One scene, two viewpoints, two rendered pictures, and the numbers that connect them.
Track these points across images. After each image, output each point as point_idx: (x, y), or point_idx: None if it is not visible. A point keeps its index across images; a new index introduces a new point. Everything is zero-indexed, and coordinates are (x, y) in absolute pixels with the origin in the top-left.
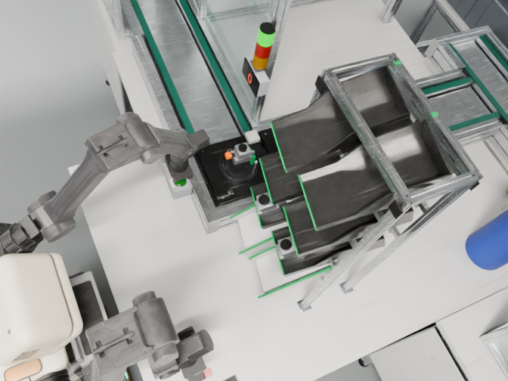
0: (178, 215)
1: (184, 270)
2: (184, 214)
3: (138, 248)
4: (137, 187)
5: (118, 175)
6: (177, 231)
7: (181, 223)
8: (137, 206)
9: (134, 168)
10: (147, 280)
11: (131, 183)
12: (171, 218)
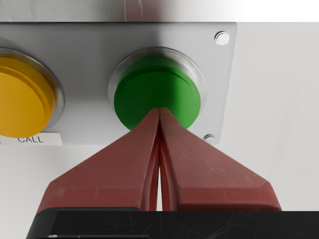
0: (254, 65)
1: None
2: (265, 40)
3: (289, 197)
4: (85, 154)
5: (33, 188)
6: (315, 92)
7: (294, 68)
8: (159, 170)
9: (8, 145)
10: None
11: (67, 165)
12: (250, 95)
